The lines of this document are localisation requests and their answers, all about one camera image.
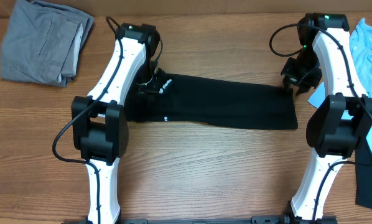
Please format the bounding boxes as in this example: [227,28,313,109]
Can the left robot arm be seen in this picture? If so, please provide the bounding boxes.
[71,23,161,223]

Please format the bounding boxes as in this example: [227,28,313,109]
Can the black t-shirt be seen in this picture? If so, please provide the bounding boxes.
[124,72,298,130]

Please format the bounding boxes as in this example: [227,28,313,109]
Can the folded grey trousers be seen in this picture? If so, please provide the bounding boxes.
[0,1,94,88]

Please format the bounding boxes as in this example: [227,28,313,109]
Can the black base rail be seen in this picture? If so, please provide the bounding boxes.
[61,214,339,224]

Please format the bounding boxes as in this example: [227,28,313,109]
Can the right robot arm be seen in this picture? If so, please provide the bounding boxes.
[281,13,372,223]

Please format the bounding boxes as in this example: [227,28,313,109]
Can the dark garment at right edge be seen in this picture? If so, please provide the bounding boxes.
[355,141,372,209]

